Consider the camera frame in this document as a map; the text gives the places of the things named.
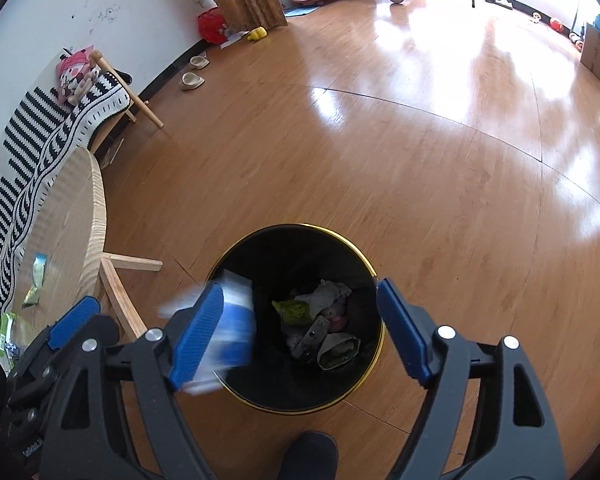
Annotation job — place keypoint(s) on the pink cartoon cushion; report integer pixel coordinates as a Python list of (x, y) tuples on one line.
[(75, 67)]

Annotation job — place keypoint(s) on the green wrapper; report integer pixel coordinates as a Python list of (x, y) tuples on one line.
[(5, 327)]

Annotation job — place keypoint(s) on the wooden table leg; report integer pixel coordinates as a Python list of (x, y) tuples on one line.
[(130, 262)]

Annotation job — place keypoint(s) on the blue white packet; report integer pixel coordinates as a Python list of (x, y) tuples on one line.
[(235, 330)]

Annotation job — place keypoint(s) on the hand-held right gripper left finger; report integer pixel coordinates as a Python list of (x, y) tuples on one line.
[(200, 332)]

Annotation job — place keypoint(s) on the grey courier bag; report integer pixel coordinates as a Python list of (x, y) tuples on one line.
[(330, 292)]

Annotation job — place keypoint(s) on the red bag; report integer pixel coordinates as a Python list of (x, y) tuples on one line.
[(211, 27)]

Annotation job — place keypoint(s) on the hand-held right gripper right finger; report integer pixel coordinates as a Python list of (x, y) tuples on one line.
[(405, 332)]

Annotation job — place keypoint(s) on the cardboard box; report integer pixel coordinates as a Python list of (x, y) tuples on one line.
[(597, 55)]

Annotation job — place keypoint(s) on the purple pig watermelon toy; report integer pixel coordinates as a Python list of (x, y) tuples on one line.
[(337, 314)]

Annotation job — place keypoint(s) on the loose papers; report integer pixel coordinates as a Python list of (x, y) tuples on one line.
[(235, 38)]

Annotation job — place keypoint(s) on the long green packet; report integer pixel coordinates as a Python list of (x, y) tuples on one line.
[(35, 282)]

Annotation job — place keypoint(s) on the person's dark shoe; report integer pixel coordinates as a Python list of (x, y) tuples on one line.
[(307, 455)]

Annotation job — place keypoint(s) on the green snack packet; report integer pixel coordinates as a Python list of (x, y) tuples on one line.
[(292, 311)]

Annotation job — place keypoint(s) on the black bin with gold rim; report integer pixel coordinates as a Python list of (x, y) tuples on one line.
[(260, 260)]

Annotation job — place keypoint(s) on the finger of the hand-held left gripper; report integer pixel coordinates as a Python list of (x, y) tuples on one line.
[(72, 322)]

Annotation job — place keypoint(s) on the beige plush toy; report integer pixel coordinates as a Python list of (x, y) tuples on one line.
[(84, 87)]

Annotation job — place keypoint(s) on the wooden sofa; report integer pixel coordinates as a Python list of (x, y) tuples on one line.
[(145, 107)]

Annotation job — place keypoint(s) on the yellow toy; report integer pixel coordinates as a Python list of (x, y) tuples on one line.
[(256, 35)]

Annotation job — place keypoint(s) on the sofa with striped blanket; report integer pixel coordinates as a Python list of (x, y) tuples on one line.
[(55, 135)]

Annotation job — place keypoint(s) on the small blue wrapper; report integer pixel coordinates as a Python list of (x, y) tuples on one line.
[(12, 350)]

